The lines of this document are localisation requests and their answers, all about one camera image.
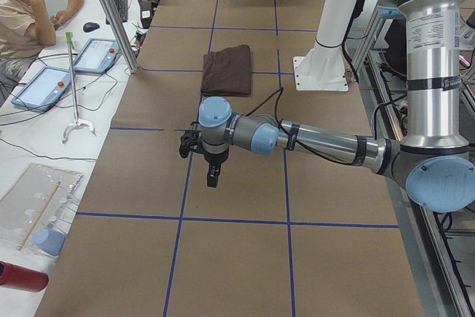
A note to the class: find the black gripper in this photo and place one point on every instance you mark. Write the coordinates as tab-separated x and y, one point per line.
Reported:
214	159

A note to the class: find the dark brown t-shirt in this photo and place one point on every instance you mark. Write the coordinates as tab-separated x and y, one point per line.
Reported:
227	72

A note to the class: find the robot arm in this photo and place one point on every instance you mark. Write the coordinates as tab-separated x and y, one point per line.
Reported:
430	163

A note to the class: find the blue tape line crosswise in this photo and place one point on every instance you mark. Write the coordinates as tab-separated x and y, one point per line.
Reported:
240	221

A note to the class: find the wooden stick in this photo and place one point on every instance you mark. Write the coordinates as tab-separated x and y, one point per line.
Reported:
38	216

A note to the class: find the far blue teach pendant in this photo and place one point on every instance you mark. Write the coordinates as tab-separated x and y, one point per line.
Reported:
96	56

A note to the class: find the blue teach pendant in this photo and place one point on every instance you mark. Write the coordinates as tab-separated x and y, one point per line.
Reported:
96	56
44	90

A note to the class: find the light blue cup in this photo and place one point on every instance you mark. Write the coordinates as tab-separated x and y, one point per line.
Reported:
49	241

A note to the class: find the blue tape line lengthwise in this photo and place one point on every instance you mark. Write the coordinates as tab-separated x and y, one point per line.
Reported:
185	194

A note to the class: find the clear plastic tray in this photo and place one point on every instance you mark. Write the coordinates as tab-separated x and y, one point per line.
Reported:
26	197

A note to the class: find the near blue teach pendant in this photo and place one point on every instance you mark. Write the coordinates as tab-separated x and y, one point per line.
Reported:
44	90

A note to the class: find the black computer mouse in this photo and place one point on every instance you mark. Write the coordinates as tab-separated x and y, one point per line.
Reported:
90	26

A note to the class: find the silver reacher grabber tool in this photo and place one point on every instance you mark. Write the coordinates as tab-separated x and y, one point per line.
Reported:
78	122

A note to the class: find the black keyboard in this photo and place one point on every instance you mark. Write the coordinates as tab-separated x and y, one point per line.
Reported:
122	8

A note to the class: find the red bottle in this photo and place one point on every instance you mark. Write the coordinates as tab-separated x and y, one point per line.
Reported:
20	278

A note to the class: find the seated person beige shirt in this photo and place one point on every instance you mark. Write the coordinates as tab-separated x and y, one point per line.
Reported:
26	29

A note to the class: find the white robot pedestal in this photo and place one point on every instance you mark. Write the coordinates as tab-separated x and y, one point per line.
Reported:
322	69

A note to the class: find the aluminium frame post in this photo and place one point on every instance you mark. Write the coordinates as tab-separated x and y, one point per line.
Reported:
112	15

